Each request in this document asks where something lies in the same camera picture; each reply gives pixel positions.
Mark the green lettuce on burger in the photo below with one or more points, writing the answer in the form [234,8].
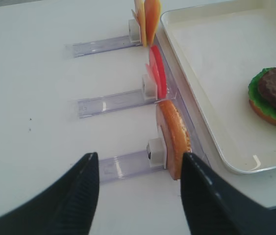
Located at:
[255,96]

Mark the orange cheese slice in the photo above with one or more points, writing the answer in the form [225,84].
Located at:
[152,14]
[141,19]

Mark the white pusher block bread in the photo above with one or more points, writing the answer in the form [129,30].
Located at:
[157,153]

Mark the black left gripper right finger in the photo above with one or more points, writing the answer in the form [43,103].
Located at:
[214,207]

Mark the orange cheese slice back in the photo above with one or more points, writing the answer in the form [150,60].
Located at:
[141,19]

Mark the white pusher block cheese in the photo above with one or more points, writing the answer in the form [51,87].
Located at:
[134,31]

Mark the orange cheese slice front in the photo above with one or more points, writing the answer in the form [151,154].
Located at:
[152,14]

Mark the bread slice left rack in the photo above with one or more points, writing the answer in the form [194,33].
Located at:
[175,134]

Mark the white pusher block tomato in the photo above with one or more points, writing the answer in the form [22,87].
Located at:
[149,87]

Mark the bottom bun on tray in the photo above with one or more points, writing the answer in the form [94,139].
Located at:
[265,117]

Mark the red tomato slice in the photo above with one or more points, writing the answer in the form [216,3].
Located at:
[158,71]

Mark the left clear acrylic rack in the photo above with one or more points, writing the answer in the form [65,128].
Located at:
[133,164]

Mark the cream rectangular tray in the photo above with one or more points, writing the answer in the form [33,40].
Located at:
[221,47]

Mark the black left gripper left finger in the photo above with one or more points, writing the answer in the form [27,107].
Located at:
[67,207]

